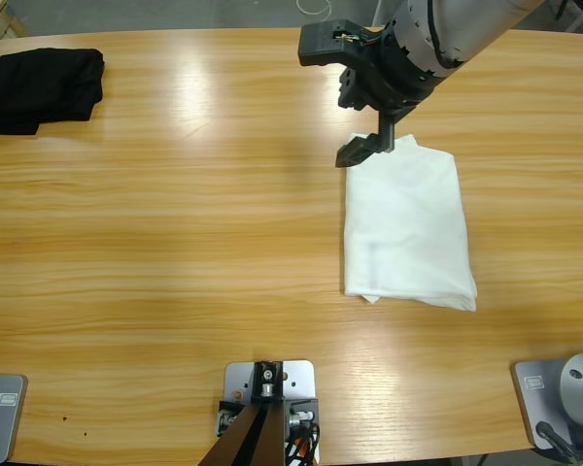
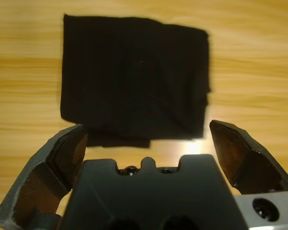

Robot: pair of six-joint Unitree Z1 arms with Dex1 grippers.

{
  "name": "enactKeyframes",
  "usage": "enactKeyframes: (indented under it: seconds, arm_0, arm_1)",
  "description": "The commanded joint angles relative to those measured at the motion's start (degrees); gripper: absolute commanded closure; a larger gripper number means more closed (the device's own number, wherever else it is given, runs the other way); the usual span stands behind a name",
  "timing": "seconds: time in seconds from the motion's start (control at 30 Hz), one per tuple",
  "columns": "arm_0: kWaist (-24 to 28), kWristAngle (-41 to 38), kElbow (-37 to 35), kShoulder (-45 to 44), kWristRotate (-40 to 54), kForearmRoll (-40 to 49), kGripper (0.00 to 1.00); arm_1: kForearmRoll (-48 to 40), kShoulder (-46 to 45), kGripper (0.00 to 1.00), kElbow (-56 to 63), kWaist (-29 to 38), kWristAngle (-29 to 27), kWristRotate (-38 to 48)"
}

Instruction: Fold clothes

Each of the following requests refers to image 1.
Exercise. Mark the black clamp with pulley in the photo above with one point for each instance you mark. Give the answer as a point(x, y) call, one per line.
point(267, 376)

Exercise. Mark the folded black clothes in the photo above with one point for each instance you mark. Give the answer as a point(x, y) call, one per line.
point(29, 92)

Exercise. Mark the dark camera post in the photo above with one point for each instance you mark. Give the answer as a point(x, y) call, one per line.
point(243, 442)

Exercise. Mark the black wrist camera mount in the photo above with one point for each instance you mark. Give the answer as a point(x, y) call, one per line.
point(320, 46)

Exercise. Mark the black side bracket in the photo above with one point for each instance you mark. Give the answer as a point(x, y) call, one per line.
point(230, 412)
point(303, 412)

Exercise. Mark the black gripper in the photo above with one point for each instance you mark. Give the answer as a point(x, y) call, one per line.
point(384, 82)

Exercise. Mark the white Unitree t-shirt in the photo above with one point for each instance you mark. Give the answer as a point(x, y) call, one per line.
point(408, 233)

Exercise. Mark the grey base plate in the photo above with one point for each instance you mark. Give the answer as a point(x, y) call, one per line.
point(532, 403)
point(7, 417)

